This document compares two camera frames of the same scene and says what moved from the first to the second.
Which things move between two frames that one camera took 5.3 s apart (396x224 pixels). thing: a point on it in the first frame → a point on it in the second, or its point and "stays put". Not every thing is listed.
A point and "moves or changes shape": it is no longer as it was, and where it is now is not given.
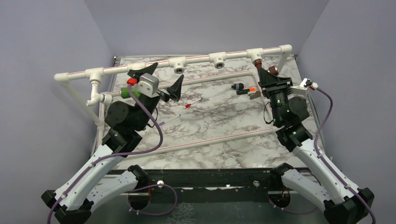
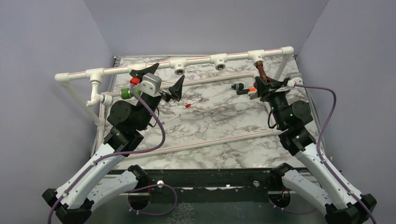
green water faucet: (125, 94) stays put
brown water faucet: (272, 69) moves or changes shape
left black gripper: (174, 91) stays put
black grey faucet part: (238, 86) stays put
